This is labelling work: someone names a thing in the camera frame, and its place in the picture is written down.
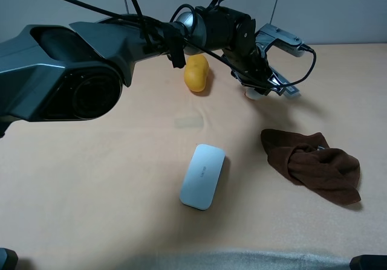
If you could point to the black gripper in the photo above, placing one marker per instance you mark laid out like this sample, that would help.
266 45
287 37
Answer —
252 71

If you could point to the pale blue rubber duck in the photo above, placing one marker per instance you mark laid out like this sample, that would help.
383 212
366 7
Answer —
252 94

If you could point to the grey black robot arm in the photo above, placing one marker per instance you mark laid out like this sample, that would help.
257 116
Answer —
55 73

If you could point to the clear blue pen case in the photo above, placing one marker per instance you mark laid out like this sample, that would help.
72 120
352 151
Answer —
288 91

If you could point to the yellow mango fruit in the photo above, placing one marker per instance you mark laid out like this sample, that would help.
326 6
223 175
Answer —
196 72

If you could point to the brown crumpled cloth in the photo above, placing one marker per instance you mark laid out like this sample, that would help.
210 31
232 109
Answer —
308 160

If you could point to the white glasses case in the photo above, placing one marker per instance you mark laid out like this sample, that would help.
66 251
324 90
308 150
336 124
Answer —
201 179

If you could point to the grey cloth at table edge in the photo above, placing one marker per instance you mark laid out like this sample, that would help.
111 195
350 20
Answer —
235 260

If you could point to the black right base corner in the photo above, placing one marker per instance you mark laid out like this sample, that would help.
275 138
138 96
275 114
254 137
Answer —
369 262

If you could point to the black base corner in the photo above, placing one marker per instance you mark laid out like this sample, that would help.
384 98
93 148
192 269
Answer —
8 259
369 262

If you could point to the black left base corner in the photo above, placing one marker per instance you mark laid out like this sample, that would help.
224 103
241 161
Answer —
8 259

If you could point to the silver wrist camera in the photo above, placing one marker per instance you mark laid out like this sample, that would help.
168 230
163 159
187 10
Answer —
270 36

